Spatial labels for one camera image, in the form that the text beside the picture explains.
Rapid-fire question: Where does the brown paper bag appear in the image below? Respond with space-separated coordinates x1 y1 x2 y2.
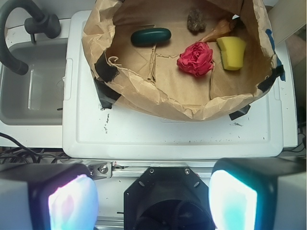
82 0 283 121

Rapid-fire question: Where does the red crumpled paper flower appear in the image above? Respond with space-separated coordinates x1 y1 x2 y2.
177 42 214 77

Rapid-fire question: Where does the orange conch shell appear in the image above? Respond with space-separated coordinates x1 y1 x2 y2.
199 19 236 43

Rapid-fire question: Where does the dark green oval case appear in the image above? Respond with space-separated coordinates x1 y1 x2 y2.
130 28 172 46

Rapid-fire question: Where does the grey rough rock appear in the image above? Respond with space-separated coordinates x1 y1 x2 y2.
187 9 207 34

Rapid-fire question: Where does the metal corner bracket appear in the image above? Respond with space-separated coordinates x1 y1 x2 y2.
87 161 113 180

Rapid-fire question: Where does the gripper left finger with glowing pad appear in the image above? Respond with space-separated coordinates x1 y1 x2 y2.
0 163 99 230

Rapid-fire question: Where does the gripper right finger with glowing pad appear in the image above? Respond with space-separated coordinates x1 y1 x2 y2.
209 157 307 230

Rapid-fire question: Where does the grey sink basin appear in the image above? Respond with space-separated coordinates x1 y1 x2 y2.
0 38 68 126

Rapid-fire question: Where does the black curved faucet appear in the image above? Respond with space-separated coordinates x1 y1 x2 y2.
0 0 61 75

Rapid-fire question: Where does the aluminium frame rail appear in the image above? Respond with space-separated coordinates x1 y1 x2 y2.
82 159 216 178

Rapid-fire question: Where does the yellow sponge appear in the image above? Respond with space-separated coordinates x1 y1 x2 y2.
216 36 246 71

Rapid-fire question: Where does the white plastic bin lid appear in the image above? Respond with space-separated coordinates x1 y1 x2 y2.
62 11 283 161

